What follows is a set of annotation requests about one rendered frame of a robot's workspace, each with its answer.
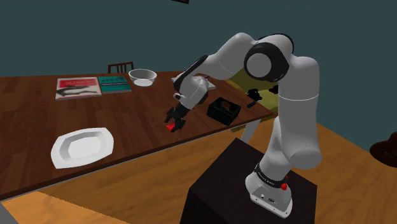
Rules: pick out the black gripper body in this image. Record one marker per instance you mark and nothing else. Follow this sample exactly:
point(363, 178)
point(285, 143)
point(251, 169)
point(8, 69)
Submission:
point(179, 112)

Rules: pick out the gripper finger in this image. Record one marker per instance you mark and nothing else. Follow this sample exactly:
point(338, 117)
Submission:
point(180, 125)
point(169, 118)

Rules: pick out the small red object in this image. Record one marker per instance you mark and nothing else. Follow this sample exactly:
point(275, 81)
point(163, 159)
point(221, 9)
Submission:
point(170, 127)

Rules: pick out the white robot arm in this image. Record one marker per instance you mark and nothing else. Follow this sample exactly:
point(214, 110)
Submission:
point(297, 118)

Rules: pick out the brown wooden table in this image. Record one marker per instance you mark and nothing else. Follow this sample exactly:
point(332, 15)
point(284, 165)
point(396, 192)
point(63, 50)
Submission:
point(130, 124)

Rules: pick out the black decorated box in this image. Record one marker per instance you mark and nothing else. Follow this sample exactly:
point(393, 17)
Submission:
point(223, 110)

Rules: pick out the white bowl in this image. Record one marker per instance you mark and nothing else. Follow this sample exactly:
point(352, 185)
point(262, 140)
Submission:
point(142, 77)

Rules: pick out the teal book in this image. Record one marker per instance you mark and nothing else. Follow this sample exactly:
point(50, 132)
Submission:
point(114, 84)

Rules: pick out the dark wooden chair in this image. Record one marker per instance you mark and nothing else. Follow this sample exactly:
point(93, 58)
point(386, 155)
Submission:
point(121, 67)

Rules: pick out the yellow chair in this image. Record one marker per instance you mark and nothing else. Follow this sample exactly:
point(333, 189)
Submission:
point(243, 81)

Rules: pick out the small blue cylinder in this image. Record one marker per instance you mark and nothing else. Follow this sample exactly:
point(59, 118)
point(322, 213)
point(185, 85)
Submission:
point(251, 104)

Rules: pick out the black robot stand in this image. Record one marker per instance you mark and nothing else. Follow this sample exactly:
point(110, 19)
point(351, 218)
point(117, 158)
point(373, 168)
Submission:
point(223, 186)

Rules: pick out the black lumpy object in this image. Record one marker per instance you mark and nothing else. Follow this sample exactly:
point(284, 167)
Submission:
point(254, 94)
point(274, 89)

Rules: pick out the white angular plate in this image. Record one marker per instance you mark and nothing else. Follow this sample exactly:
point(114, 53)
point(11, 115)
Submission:
point(82, 149)

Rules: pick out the red and white book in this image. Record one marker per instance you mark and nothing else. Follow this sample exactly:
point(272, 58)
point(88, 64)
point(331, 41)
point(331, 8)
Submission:
point(77, 88)

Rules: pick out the dark brown hat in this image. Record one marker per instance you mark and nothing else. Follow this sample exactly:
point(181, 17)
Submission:
point(386, 150)

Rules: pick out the dark wall picture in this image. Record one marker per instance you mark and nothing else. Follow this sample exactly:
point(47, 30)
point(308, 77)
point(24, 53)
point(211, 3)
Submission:
point(181, 1)

